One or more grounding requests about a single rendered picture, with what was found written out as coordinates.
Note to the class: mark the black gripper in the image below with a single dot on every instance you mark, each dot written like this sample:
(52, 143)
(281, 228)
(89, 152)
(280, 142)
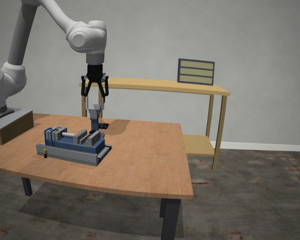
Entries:
(95, 74)

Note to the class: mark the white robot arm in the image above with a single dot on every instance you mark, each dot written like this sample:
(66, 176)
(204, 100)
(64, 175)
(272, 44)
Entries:
(88, 38)

